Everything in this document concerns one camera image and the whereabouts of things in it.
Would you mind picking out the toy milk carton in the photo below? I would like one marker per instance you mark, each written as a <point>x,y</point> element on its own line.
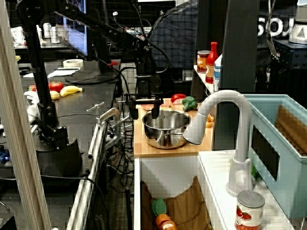
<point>217,74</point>

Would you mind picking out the stainless steel pot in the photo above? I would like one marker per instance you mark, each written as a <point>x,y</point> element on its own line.
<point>168,140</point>

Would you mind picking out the green toy broccoli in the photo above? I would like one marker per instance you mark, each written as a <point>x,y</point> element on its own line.
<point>189,103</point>

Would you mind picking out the yellow toy banana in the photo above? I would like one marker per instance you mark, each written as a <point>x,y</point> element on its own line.
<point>69,90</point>

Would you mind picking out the brown cloth in bin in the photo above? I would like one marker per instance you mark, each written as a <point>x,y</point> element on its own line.
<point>290,129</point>

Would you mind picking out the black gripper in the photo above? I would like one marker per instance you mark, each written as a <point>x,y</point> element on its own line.
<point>146,87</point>

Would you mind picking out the red toy ketchup bottle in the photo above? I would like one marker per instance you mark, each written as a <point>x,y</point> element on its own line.
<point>211,62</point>

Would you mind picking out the red toy tomato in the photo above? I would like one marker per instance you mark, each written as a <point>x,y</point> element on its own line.
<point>56,86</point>

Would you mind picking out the yellow toy croissant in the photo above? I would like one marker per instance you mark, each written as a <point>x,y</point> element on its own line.
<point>209,121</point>

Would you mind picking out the light wooden post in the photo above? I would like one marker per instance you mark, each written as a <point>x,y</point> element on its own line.
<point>14,119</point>

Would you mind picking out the dark checkered jacket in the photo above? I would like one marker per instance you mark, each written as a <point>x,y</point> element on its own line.
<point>175,36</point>

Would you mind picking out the black WidowX robot arm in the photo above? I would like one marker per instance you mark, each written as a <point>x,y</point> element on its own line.
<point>45,103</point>

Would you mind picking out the yellow toy lemon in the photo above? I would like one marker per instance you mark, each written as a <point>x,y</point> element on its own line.
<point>54,95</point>

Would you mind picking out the silver drink can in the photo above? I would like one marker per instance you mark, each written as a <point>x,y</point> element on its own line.
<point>54,35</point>
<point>46,30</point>

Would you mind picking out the metal C-clamp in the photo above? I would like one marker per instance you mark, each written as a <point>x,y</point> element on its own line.
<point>109,115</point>

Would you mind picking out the computer monitor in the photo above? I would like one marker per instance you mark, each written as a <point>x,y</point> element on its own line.
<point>79,40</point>

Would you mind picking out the aluminium table rail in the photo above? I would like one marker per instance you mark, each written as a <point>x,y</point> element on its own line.
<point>84,191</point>

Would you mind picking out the light blue plastic bin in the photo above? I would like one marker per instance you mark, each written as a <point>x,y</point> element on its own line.
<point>290,191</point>

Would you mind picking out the white tape roll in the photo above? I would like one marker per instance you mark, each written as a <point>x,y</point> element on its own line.
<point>73,63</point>

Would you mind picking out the wooden countertop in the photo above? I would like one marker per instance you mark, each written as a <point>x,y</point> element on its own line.
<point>144,148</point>

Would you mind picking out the white plastic object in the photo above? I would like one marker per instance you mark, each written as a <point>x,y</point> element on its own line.
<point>32,105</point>

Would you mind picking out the black toy kitchen shelf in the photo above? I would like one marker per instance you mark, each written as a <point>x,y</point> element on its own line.
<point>239,48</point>

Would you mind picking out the orange toy carrot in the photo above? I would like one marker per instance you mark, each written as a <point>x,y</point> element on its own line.
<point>165,221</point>

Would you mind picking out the grey toy faucet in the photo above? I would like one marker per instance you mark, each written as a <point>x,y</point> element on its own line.
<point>239,165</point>

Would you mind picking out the toy beans can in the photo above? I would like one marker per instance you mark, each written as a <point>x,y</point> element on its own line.
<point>202,62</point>

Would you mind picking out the small red green toy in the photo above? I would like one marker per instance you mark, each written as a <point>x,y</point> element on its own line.
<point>32,88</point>

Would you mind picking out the white toy kitchen cabinet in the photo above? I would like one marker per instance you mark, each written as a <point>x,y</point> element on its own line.
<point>168,172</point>

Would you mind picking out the tomato soup can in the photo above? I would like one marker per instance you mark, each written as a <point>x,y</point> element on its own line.
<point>249,213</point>

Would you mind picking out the white paper sheet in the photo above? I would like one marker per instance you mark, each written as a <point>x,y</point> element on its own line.
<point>62,72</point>

